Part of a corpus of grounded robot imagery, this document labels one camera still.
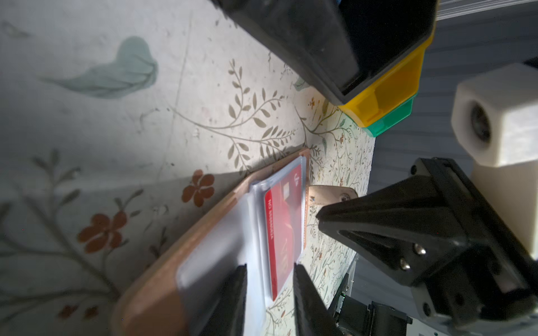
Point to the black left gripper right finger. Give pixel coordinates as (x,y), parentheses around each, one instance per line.
(312,316)

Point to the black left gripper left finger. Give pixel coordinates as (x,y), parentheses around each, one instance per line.
(228,317)

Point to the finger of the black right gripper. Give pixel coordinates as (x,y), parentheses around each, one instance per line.
(406,230)

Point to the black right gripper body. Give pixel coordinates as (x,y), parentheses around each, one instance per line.
(485,278)

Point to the tan leather card holder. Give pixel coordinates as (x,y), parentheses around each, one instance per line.
(180,291)

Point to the red card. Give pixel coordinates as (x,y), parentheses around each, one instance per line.
(284,218)

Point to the green plastic bin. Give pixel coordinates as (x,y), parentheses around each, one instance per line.
(391,119)

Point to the yellow plastic bin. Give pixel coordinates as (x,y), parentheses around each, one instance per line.
(386,92)

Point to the black plastic bin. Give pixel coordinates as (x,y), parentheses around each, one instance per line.
(338,47)

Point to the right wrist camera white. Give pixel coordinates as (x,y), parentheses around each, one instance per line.
(494,119)

